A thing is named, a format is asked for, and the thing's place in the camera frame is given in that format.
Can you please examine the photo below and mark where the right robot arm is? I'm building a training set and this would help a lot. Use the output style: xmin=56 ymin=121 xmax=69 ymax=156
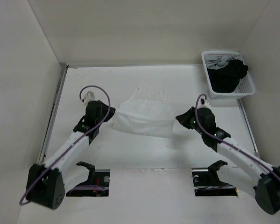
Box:
xmin=176 ymin=107 xmax=280 ymax=215

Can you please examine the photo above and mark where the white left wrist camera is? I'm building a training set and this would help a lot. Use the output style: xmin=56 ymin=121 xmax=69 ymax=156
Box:
xmin=82 ymin=91 xmax=95 ymax=103

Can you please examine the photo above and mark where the white tank top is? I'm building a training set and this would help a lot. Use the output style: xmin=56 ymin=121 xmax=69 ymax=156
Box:
xmin=112 ymin=87 xmax=175 ymax=138

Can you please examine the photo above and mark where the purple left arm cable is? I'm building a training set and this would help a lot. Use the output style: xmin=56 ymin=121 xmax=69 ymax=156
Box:
xmin=20 ymin=85 xmax=112 ymax=206

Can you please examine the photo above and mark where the grey tank top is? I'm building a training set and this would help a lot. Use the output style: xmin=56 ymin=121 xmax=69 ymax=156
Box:
xmin=204 ymin=55 xmax=240 ymax=70

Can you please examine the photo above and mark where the black tank top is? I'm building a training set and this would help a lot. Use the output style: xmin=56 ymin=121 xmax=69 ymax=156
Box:
xmin=207 ymin=59 xmax=248 ymax=93

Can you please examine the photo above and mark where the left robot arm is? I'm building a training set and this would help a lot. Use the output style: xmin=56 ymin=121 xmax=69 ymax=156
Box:
xmin=20 ymin=100 xmax=116 ymax=210

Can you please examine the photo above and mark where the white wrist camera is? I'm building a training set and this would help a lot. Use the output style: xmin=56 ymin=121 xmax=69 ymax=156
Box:
xmin=82 ymin=91 xmax=95 ymax=103
xmin=197 ymin=98 xmax=211 ymax=110

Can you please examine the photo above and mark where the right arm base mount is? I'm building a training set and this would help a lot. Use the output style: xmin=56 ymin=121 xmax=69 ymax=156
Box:
xmin=192 ymin=160 xmax=238 ymax=196

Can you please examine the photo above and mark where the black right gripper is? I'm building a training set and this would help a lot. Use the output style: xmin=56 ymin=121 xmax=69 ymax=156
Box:
xmin=175 ymin=106 xmax=205 ymax=135

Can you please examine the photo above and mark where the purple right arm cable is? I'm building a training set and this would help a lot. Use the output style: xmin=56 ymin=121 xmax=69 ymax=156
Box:
xmin=195 ymin=93 xmax=280 ymax=215

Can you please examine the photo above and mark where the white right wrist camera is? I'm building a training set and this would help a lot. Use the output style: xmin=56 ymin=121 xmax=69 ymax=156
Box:
xmin=197 ymin=98 xmax=211 ymax=110

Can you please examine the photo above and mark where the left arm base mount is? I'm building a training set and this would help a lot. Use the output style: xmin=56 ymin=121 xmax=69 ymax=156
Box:
xmin=65 ymin=161 xmax=111 ymax=197

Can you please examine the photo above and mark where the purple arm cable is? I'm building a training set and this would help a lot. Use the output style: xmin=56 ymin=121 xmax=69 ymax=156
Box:
xmin=20 ymin=85 xmax=112 ymax=206
xmin=195 ymin=93 xmax=280 ymax=215

